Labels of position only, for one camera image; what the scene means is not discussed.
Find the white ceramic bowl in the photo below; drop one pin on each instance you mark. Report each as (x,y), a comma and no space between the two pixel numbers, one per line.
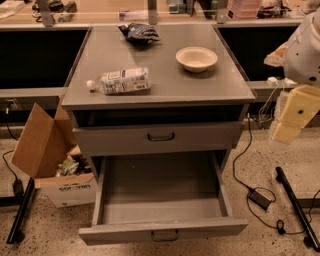
(196,59)

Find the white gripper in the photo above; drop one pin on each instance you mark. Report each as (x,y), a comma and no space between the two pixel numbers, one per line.
(304,55)

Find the cardboard box with items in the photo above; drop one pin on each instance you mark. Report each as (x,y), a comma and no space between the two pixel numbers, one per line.
(47,151)

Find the white power strip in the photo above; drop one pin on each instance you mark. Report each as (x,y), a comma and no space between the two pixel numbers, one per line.
(273,81)

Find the blue chip bag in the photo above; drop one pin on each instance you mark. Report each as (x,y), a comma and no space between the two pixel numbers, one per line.
(137,33)

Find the open grey middle drawer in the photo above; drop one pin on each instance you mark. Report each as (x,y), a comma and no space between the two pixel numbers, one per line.
(160,198)

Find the black stand leg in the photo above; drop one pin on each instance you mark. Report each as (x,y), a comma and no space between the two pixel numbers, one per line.
(16,235)
(311,237)

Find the black right stand leg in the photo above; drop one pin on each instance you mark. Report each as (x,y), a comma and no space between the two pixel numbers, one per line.
(311,237)

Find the black left power adapter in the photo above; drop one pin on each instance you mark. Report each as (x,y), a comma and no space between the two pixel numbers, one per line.
(17,184)

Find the clear plastic water bottle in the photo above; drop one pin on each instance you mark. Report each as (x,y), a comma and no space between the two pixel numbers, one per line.
(121,82)

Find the closed grey top drawer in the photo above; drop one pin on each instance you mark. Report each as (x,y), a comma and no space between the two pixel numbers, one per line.
(159,138)

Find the grey drawer cabinet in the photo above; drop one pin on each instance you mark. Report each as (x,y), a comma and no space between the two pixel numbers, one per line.
(176,96)

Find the black left stand leg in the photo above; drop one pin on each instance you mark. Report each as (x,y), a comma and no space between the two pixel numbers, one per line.
(16,235)

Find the pink plastic bin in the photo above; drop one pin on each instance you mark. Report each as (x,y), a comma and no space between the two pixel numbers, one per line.
(242,9)

